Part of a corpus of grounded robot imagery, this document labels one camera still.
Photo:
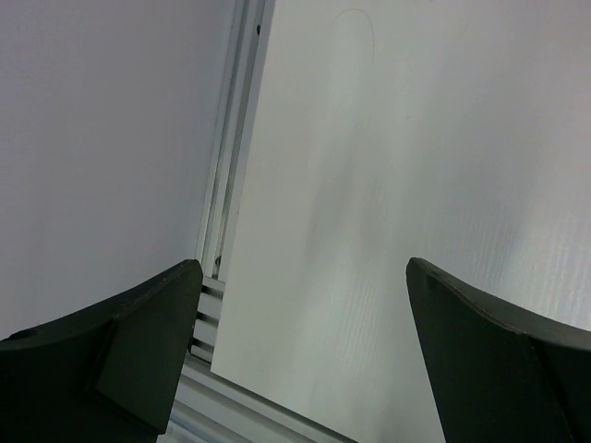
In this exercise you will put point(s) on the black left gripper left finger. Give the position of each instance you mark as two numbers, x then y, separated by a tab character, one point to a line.
106	373

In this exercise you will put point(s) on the aluminium front frame rail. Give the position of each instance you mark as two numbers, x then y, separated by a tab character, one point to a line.
208	408

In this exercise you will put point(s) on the aluminium left frame rail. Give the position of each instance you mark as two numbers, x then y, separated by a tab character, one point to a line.
242	74

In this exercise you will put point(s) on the aluminium frame rail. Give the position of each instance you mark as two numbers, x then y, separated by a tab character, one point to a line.
208	408
242	74

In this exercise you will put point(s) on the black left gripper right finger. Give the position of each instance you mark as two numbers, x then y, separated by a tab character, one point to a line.
498	372

